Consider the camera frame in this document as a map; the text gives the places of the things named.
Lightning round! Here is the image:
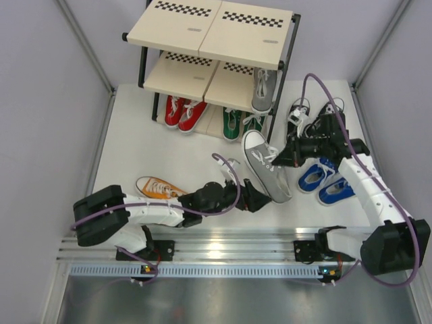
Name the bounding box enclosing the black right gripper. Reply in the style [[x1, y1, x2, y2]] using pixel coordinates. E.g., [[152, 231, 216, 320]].
[[273, 130, 329, 168]]

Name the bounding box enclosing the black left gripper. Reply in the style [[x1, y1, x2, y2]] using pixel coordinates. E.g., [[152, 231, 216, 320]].
[[202, 174, 271, 217]]

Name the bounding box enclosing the grey sneaker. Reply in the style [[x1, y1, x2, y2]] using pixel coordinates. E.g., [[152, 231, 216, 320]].
[[241, 130, 292, 204], [251, 67, 277, 115]]

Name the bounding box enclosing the green sneaker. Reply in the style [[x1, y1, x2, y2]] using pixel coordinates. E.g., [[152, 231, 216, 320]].
[[242, 113, 265, 133], [222, 107, 242, 142]]

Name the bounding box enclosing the red sneaker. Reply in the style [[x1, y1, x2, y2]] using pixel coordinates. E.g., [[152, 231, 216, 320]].
[[165, 95, 186, 128], [178, 100, 208, 134]]

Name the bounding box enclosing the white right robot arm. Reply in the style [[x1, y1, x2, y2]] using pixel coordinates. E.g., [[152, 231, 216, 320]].
[[274, 114, 431, 276]]

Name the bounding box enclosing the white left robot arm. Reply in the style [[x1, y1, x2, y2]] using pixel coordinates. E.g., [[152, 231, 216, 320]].
[[72, 180, 271, 261]]

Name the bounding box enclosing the beige three-tier shoe shelf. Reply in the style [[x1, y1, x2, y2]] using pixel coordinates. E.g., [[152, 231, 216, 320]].
[[122, 1, 301, 141]]

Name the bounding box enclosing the blue sneaker left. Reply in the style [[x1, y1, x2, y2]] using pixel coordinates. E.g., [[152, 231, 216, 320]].
[[298, 157, 338, 194]]

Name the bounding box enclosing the blue sneaker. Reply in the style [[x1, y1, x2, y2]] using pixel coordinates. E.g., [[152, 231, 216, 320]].
[[318, 178, 355, 206], [298, 157, 338, 194]]

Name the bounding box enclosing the black sneaker right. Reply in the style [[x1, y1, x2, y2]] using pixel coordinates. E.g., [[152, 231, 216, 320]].
[[304, 97, 345, 137]]

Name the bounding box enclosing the black sneaker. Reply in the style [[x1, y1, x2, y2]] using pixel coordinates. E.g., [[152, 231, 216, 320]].
[[286, 98, 311, 143], [304, 97, 345, 137]]

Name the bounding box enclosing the black sneaker left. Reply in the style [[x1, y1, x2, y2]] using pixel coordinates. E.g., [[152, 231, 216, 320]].
[[286, 98, 311, 143]]

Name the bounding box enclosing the blue sneaker right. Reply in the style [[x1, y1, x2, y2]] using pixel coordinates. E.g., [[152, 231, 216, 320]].
[[318, 178, 355, 206]]

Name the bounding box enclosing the orange sneaker upper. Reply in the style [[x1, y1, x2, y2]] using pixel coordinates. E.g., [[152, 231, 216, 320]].
[[135, 176, 187, 199]]

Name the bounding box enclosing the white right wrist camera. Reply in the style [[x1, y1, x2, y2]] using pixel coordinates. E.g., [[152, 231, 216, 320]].
[[288, 107, 308, 127]]

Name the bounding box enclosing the aluminium mounting rail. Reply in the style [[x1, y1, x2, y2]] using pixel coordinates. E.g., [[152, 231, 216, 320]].
[[56, 227, 363, 286]]

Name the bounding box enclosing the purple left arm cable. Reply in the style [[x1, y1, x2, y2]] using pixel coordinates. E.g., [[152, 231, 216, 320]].
[[69, 153, 242, 283]]

